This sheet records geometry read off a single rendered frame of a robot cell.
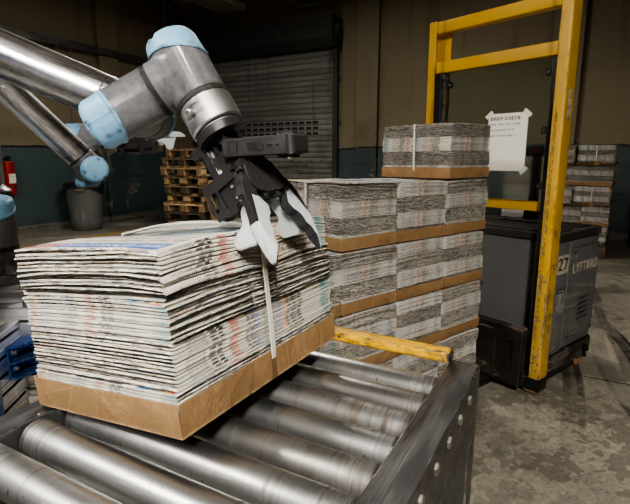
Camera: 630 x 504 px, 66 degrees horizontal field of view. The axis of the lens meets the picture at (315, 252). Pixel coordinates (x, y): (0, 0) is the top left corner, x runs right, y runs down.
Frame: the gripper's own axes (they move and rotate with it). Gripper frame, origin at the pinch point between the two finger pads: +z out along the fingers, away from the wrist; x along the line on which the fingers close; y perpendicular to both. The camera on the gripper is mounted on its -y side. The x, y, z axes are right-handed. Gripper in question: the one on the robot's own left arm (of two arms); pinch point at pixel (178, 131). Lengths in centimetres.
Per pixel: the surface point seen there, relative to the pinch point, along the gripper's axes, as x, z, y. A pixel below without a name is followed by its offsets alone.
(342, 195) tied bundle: 40, 42, 16
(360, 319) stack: 46, 52, 61
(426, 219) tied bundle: 37, 87, 28
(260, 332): 113, -24, 18
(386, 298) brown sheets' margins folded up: 44, 65, 55
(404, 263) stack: 40, 75, 44
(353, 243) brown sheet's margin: 42, 47, 32
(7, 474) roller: 113, -56, 29
